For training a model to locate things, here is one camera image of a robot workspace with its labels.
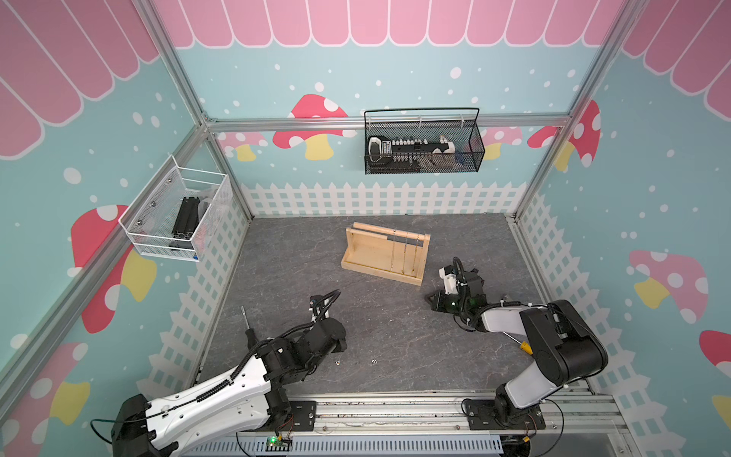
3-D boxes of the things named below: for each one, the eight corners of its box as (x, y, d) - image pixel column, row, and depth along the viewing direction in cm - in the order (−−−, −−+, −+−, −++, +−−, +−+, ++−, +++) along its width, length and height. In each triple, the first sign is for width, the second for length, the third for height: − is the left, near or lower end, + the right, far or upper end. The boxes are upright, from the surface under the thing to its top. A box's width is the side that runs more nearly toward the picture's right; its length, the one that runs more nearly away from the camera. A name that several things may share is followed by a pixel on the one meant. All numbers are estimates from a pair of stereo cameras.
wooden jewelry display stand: (343, 267, 106) (336, 222, 87) (354, 242, 114) (350, 196, 95) (420, 286, 101) (431, 242, 82) (426, 258, 109) (437, 213, 90)
